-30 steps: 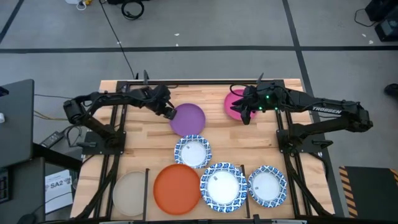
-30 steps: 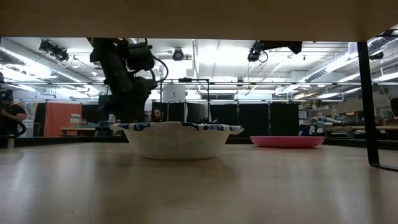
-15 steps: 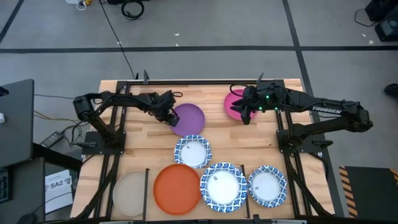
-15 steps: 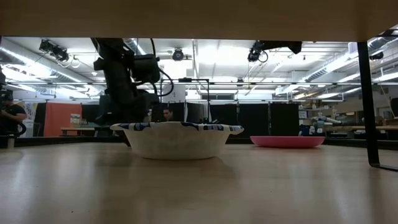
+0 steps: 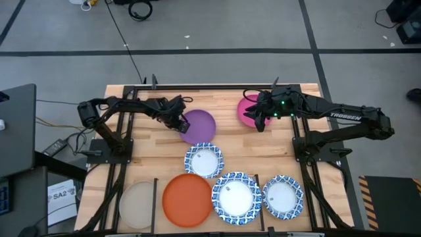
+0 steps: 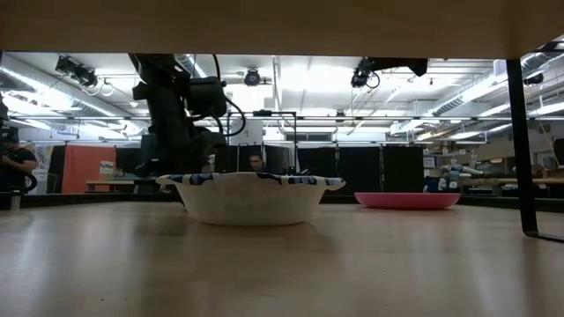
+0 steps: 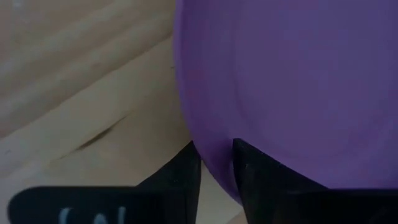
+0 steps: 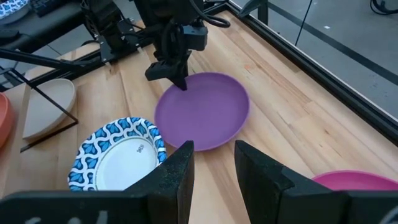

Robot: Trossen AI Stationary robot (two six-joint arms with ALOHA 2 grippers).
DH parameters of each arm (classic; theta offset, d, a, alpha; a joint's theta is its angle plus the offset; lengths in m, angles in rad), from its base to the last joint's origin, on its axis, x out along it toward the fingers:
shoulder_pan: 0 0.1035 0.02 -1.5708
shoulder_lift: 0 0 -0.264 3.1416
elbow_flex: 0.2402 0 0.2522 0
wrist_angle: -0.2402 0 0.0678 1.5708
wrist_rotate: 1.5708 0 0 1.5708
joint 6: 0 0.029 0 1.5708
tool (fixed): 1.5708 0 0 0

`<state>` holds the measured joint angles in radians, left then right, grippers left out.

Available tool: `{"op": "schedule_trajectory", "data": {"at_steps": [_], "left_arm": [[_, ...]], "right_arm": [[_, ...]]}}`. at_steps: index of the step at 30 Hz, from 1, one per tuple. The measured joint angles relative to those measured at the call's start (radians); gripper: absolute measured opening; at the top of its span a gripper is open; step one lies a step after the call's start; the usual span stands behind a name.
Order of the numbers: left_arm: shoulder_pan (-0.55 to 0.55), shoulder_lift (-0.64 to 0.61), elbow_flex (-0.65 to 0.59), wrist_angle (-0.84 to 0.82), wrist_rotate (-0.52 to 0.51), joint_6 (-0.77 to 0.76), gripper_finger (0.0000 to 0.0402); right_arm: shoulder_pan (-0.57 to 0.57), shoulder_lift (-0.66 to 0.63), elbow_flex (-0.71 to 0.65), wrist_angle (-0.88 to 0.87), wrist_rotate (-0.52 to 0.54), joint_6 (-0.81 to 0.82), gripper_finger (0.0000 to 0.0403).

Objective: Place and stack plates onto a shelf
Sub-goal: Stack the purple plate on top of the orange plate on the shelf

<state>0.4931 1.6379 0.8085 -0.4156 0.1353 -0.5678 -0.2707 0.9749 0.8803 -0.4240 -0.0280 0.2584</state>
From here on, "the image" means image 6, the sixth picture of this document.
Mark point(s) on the small wooden table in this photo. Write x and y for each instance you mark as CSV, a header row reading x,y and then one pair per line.
x,y
110,181

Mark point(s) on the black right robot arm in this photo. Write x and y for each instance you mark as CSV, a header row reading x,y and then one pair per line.
x,y
405,64

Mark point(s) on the black ceiling device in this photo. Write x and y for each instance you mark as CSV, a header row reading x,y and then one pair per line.
x,y
83,77

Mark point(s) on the black partition wall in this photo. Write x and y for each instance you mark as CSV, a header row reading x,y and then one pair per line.
x,y
361,169

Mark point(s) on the white sign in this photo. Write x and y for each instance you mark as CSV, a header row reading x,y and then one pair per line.
x,y
253,132

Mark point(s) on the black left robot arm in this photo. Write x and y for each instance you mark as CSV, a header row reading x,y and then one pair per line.
x,y
165,101

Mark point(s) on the colourful poster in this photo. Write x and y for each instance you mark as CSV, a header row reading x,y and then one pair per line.
x,y
44,163

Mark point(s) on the long wooden bench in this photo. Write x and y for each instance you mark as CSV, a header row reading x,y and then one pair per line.
x,y
493,181

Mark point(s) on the black metal stand frame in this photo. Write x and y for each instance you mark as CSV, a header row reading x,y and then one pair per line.
x,y
262,113

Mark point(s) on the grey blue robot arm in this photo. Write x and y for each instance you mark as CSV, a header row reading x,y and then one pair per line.
x,y
454,174

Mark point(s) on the black aluminium table frame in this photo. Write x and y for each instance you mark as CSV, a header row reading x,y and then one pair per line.
x,y
110,199

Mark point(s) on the wooden shelf with black legs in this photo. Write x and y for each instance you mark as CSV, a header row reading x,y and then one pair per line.
x,y
282,26

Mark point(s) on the person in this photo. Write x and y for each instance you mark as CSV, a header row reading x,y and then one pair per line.
x,y
17,163
255,163

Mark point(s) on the blue patterned paper bowl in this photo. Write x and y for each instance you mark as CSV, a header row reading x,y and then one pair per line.
x,y
251,202

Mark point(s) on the orange partition panel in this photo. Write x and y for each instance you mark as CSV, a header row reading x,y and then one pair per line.
x,y
83,167

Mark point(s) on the round black ceiling fixture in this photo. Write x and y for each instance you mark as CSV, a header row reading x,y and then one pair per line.
x,y
252,77

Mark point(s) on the pink plastic plate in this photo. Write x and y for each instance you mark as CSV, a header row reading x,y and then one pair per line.
x,y
407,200

